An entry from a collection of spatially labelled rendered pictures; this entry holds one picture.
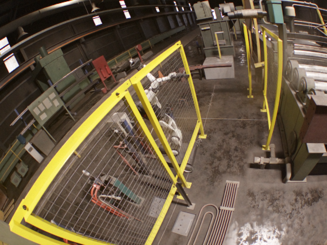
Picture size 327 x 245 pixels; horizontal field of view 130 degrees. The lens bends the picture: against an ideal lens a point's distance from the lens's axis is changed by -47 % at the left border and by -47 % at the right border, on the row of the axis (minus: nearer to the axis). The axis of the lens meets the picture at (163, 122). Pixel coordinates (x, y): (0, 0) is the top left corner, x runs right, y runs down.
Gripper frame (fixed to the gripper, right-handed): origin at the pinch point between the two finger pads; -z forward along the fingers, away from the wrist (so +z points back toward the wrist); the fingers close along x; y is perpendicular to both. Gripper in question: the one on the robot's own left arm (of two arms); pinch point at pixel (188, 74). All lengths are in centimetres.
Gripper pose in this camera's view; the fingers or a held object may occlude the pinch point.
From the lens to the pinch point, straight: 222.1
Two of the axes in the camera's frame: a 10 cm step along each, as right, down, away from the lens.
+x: -3.9, 6.7, -6.3
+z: -8.6, -0.3, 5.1
